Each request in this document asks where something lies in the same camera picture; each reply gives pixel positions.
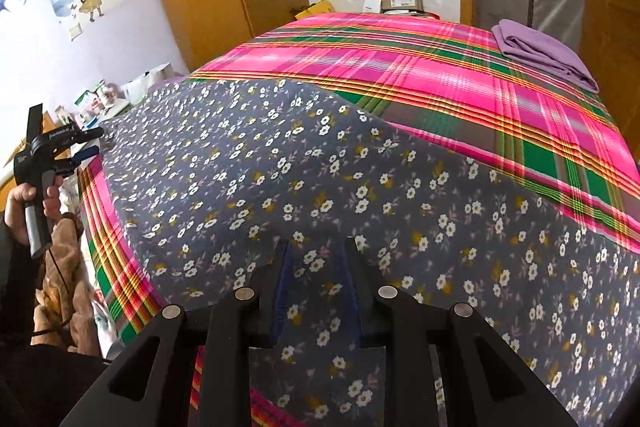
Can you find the person's black clothing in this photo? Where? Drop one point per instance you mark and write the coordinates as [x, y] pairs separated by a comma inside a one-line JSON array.
[[45, 382]]

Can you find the purple crumpled cloth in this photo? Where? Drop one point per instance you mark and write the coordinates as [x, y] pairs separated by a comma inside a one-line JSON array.
[[167, 82]]

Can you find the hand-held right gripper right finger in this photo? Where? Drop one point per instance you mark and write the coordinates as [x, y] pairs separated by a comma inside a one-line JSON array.
[[350, 292]]

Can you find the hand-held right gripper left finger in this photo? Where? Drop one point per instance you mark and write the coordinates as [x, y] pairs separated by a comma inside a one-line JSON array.
[[282, 287]]

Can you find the small white box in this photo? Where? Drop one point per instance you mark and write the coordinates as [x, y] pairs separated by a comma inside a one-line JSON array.
[[371, 5]]

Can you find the yellow bag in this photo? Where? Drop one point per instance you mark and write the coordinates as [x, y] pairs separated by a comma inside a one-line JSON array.
[[315, 9]]

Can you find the white floral bedding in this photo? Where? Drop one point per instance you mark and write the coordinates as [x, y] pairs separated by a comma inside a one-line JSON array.
[[102, 322]]

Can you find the pink plaid bed sheet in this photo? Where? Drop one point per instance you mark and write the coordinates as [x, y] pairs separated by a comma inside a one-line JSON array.
[[400, 62]]

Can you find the brown blanket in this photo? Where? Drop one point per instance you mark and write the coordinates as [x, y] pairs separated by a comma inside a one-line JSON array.
[[75, 297]]

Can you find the grey large-flower pants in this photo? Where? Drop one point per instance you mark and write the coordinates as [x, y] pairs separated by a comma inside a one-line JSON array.
[[300, 167]]

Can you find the person's left hand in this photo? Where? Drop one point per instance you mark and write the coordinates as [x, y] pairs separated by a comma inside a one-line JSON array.
[[15, 207]]

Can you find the group of small bottles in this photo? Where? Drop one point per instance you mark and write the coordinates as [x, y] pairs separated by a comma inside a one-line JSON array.
[[102, 94]]

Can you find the white bag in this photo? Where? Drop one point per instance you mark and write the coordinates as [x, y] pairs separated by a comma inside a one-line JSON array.
[[150, 82]]

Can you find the person's left forearm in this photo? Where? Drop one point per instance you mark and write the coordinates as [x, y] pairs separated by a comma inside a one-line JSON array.
[[15, 287]]

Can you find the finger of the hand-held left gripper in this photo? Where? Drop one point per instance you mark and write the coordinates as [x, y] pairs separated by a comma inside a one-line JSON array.
[[75, 137], [82, 154]]

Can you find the wooden door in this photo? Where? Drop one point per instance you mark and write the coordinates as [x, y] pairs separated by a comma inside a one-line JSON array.
[[610, 7]]

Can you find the purple folded cloth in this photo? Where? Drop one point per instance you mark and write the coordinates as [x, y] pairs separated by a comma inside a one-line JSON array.
[[540, 49]]

